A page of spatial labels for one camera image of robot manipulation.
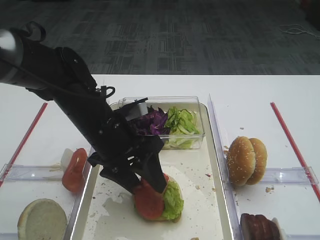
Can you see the clear holder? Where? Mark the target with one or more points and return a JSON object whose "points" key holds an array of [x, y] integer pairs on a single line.
{"points": [[31, 173], [301, 237], [294, 176]]}

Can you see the white piece behind patties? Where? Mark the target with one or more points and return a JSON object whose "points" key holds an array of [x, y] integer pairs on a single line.
{"points": [[281, 231]]}

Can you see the right upper clear holder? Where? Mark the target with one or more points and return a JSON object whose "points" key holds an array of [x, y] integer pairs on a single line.
{"points": [[294, 176]]}

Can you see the white onion piece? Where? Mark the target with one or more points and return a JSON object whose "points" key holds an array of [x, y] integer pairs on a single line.
{"points": [[66, 158]]}

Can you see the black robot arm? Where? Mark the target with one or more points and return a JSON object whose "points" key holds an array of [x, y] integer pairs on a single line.
{"points": [[60, 75]]}

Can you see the bottom bun on tray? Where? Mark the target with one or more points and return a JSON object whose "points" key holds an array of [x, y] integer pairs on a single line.
{"points": [[154, 206]]}

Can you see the pale bun half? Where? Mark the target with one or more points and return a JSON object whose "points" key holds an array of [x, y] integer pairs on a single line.
{"points": [[42, 219]]}

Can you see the lettuce leaf on bun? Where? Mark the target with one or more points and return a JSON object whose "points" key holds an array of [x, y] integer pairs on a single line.
{"points": [[173, 202]]}

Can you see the shredded purple cabbage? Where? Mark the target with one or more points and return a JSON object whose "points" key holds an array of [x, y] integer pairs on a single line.
{"points": [[152, 123]]}

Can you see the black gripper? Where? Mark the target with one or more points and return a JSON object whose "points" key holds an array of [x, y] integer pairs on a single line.
{"points": [[123, 153]]}

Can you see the rear sesame bun top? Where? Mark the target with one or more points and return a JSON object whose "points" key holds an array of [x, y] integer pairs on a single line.
{"points": [[261, 157]]}

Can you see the long clear divider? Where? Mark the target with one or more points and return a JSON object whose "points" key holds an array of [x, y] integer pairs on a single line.
{"points": [[233, 229], [77, 221]]}

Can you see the shredded green lettuce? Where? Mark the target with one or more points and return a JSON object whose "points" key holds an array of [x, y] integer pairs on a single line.
{"points": [[181, 122]]}

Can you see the red tomato slice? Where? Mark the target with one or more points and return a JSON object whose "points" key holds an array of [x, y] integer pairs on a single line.
{"points": [[147, 202]]}

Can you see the dark meat patties stack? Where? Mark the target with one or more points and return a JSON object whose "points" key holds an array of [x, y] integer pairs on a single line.
{"points": [[258, 227]]}

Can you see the red tape strip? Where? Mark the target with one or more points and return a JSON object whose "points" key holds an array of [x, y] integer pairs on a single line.
{"points": [[25, 142], [296, 150]]}

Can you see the front sesame bun top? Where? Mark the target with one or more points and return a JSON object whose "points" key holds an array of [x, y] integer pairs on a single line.
{"points": [[240, 160]]}

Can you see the right long clear divider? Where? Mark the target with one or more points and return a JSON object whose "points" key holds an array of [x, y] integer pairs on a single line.
{"points": [[233, 229]]}

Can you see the silver metal tray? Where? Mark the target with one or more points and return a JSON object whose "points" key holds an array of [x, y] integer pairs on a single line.
{"points": [[203, 216]]}

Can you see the clear plastic salad container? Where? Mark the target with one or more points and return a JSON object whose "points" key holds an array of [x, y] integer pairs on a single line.
{"points": [[191, 103]]}

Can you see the right lower clear holder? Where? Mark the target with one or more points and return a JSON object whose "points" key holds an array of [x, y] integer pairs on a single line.
{"points": [[301, 237]]}

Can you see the right red tape strip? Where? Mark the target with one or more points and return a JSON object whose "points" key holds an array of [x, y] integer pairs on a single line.
{"points": [[296, 150]]}

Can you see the left upper clear holder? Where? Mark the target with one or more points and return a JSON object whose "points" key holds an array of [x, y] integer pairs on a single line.
{"points": [[31, 173]]}

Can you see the left long clear divider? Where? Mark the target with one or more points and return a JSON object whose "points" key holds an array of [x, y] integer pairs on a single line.
{"points": [[77, 221]]}

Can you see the sesame bun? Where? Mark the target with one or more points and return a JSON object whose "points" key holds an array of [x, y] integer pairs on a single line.
{"points": [[261, 157], [240, 160]]}

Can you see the left red tape strip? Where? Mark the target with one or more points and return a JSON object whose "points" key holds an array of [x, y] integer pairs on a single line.
{"points": [[25, 142]]}

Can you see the red tomato slices stack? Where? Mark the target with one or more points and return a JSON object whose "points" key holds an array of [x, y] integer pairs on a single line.
{"points": [[73, 179]]}

